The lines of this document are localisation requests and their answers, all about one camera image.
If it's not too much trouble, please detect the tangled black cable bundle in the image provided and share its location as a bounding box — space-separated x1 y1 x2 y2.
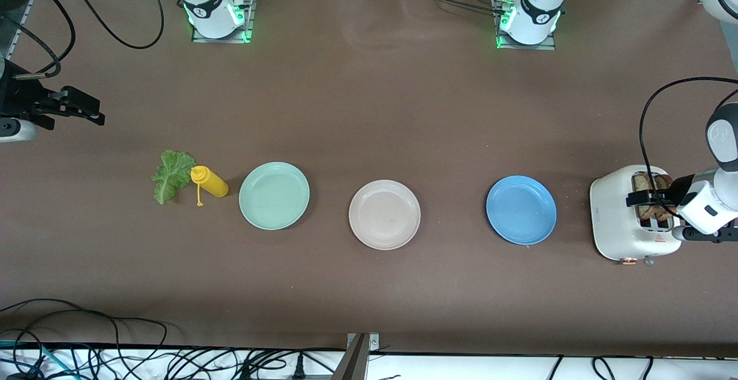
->
69 343 347 380

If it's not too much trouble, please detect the yellow squeeze bottle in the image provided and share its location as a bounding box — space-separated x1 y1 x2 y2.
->
190 165 229 207

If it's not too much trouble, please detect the mint green plate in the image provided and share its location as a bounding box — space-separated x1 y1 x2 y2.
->
239 162 310 231

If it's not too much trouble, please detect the white toaster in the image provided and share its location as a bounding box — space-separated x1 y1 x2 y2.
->
589 164 683 266

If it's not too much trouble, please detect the beige plate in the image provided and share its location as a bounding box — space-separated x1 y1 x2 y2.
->
348 180 421 250

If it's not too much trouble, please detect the grey metal post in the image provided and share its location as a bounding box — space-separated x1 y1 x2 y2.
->
332 334 370 380

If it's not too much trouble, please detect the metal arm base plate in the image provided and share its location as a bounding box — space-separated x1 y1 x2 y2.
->
191 0 254 44
495 0 557 51

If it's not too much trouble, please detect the teal cable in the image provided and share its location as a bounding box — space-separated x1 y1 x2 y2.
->
0 340 64 380

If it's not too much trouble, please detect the black looped cable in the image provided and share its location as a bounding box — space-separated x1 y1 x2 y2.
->
0 298 168 363

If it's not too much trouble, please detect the dark crust bread slice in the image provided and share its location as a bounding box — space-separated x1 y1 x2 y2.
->
653 174 678 222

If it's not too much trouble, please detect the green lettuce leaf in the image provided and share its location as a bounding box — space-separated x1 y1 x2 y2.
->
152 150 197 205

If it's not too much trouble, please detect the light bread slice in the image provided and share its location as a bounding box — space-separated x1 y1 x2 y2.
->
633 172 658 221

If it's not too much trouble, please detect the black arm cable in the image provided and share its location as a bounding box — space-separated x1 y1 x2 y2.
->
639 76 738 196
0 0 76 79
61 0 165 50

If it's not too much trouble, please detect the blue plate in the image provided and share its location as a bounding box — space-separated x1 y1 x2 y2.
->
486 175 558 246

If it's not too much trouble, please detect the small metal bracket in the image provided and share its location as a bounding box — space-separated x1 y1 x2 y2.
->
346 333 380 353

